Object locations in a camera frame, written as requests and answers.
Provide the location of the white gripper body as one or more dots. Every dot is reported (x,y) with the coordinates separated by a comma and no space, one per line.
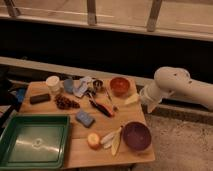
(150,96)

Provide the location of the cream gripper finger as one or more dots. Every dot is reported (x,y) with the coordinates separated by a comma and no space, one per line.
(132,99)

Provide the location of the orange carrot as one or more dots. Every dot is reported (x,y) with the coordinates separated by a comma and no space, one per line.
(107,109)

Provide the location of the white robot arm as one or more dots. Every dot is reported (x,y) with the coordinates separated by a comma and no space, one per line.
(168,81)

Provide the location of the orange bowl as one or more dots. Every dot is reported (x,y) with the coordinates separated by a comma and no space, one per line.
(119,86)

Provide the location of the purple bowl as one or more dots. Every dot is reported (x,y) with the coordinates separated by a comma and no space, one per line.
(136,136)

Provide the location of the metal spoon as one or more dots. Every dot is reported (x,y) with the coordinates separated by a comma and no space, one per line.
(111,101)

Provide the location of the wooden board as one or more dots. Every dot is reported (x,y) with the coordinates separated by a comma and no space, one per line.
(78,153)

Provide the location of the small metal cup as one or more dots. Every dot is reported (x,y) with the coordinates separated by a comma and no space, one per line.
(98,85)

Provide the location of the peeled banana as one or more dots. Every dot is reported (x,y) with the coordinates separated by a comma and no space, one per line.
(112,140)

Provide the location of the blue sponge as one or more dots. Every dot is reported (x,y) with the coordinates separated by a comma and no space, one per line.
(85,119)

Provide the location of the light blue cloth item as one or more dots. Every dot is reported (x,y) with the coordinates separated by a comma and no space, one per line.
(82,87)

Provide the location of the orange apple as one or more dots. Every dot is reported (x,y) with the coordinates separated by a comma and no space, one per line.
(93,140)

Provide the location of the blue cup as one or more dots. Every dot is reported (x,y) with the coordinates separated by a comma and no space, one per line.
(68,85)

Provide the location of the bunch of dark grapes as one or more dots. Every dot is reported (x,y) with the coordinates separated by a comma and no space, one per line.
(65,103)

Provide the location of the white cup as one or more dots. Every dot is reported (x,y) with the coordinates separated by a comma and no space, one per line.
(54,84)

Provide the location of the black rectangular block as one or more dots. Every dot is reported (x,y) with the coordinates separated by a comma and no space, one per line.
(40,98)

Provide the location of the green plastic tray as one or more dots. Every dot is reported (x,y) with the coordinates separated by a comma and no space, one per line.
(34,142)

